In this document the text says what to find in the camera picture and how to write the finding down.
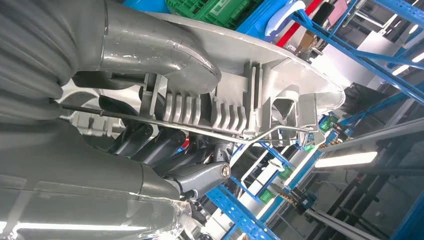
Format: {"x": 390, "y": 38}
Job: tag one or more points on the blue metal shelf rack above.
{"x": 253, "y": 21}
{"x": 232, "y": 205}

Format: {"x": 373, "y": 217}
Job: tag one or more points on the white plastic cover part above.
{"x": 281, "y": 16}

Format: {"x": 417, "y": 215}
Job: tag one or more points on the long ceiling light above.
{"x": 344, "y": 159}

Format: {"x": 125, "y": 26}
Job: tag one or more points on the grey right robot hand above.
{"x": 82, "y": 185}

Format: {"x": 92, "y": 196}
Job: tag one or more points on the red barrier belt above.
{"x": 283, "y": 39}

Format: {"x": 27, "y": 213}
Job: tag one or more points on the green plastic crate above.
{"x": 212, "y": 11}

